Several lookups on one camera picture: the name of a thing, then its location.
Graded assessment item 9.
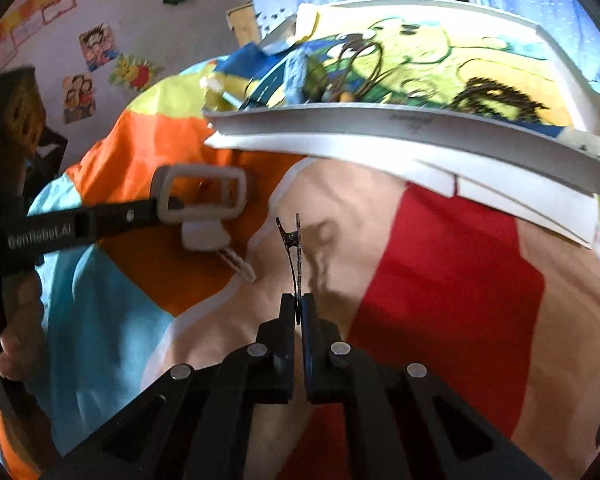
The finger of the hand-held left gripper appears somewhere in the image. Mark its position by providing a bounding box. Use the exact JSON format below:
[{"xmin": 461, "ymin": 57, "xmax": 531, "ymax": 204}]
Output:
[{"xmin": 86, "ymin": 198, "xmax": 184, "ymax": 244}]

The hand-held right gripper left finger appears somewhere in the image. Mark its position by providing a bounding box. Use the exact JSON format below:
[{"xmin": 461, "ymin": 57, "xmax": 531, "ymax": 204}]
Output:
[{"xmin": 42, "ymin": 293, "xmax": 298, "ymax": 480}]

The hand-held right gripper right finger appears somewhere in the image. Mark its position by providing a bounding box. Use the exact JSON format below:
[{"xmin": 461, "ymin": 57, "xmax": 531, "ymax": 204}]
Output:
[{"xmin": 301, "ymin": 293, "xmax": 553, "ymax": 480}]

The black alligator hair clip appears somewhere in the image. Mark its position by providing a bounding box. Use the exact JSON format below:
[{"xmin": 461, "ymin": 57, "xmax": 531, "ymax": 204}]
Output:
[{"xmin": 275, "ymin": 213, "xmax": 303, "ymax": 323}]

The white shallow tray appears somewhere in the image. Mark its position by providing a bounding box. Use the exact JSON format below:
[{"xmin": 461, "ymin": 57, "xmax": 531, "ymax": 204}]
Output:
[{"xmin": 202, "ymin": 0, "xmax": 600, "ymax": 198}]

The dark red bead bracelet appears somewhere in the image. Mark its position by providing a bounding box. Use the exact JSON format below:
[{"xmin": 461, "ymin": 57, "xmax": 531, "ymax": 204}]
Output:
[{"xmin": 450, "ymin": 77, "xmax": 551, "ymax": 113}]

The person's left hand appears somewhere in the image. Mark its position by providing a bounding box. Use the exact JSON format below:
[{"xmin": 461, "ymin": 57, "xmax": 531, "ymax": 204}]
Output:
[{"xmin": 0, "ymin": 269, "xmax": 49, "ymax": 387}]

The white braided hair clip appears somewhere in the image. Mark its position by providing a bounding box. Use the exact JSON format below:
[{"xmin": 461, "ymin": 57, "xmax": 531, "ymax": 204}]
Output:
[{"xmin": 219, "ymin": 247, "xmax": 257, "ymax": 282}]

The colourful printed blanket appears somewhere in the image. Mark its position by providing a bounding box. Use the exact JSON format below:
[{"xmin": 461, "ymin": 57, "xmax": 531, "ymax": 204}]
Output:
[{"xmin": 0, "ymin": 55, "xmax": 600, "ymax": 480}]

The red framed certificate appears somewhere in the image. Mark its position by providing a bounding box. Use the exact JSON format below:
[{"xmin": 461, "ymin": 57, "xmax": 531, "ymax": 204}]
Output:
[{"xmin": 42, "ymin": 0, "xmax": 77, "ymax": 23}]

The family picture wall poster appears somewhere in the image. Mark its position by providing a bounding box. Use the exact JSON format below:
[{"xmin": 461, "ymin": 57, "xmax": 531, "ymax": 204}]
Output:
[{"xmin": 61, "ymin": 73, "xmax": 97, "ymax": 125}]

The yellow cartoon wall poster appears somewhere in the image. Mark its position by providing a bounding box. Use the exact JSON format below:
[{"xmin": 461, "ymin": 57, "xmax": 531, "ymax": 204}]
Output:
[{"xmin": 109, "ymin": 54, "xmax": 163, "ymax": 92}]

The cartoon character wall poster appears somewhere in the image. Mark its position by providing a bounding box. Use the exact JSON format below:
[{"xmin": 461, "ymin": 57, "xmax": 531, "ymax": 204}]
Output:
[{"xmin": 78, "ymin": 22, "xmax": 120, "ymax": 73}]

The yellow orange wall paper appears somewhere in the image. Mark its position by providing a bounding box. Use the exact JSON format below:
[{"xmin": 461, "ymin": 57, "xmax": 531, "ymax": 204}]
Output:
[{"xmin": 0, "ymin": 0, "xmax": 63, "ymax": 36}]

